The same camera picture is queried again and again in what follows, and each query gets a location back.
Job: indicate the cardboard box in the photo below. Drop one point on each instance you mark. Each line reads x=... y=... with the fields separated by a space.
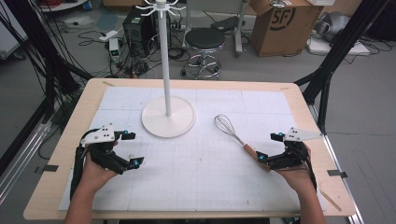
x=281 y=28

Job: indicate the white grid mat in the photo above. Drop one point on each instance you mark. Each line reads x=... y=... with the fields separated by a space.
x=199 y=174

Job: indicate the white power strip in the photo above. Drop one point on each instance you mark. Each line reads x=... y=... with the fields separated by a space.
x=108 y=35

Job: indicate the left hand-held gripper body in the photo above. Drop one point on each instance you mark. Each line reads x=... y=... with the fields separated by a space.
x=102 y=154

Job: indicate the white flat board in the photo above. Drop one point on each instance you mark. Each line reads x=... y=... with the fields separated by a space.
x=339 y=48

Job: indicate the white metal stand leg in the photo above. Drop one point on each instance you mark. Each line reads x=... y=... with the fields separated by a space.
x=239 y=28

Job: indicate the brown tape piece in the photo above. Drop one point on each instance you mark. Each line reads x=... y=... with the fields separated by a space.
x=284 y=88
x=108 y=83

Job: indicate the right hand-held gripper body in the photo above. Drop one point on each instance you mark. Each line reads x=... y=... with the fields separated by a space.
x=289 y=155

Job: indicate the thin wooden stick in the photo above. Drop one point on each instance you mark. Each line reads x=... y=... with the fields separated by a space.
x=330 y=200

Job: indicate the white box with green display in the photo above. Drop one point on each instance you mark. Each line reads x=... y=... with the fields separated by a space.
x=114 y=48

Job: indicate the aluminium rail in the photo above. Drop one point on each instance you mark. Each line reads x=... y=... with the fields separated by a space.
x=339 y=174
x=21 y=158

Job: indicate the black computer tower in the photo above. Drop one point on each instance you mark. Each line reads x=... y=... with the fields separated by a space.
x=138 y=32

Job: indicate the person's right hand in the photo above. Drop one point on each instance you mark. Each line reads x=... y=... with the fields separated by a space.
x=295 y=177

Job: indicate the black round stool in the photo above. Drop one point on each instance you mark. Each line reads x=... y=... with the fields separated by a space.
x=204 y=40

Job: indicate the person's left hand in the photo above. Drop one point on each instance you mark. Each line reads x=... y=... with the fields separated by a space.
x=96 y=174

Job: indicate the grey bundled cloth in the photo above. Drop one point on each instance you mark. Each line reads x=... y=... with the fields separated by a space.
x=331 y=25

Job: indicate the black metal frame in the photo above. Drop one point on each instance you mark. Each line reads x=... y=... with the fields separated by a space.
x=46 y=56
x=339 y=49

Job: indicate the grey tape piece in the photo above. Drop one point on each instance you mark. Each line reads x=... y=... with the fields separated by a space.
x=46 y=168
x=336 y=173

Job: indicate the white hook stand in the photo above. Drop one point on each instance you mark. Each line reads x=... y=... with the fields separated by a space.
x=166 y=77

